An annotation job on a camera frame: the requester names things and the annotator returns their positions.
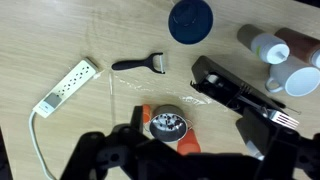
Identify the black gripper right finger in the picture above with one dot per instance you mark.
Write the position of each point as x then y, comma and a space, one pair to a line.
258, 131

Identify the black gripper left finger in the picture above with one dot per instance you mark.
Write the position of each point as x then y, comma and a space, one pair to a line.
137, 118

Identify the black peeler white blade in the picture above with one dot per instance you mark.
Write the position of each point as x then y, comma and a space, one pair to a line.
133, 64

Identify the black plastic utensil holder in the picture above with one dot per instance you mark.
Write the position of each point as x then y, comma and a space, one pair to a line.
226, 83

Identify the silver metal fork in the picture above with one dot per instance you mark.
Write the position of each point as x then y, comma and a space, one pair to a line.
283, 118

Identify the dark red beans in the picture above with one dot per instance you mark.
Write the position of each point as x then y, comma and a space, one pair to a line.
168, 122

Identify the small steel pot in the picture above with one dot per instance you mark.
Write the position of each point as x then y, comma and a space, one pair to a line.
166, 131

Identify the large orange plastic cup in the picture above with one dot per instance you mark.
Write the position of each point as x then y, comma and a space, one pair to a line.
188, 143

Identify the white ceramic mug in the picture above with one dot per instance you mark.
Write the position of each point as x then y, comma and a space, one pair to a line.
296, 78

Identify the white power strip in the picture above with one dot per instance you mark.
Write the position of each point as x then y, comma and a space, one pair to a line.
71, 83

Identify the grey plug adapter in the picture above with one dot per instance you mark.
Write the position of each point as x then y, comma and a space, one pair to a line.
52, 100

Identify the squeeze bottle yellow label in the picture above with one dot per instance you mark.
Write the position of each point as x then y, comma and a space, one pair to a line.
266, 45

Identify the squeeze bottle reddish sauce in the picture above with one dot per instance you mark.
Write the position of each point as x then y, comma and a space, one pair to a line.
298, 43

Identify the dark blue plastic cup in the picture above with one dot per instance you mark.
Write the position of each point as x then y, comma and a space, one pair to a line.
190, 20

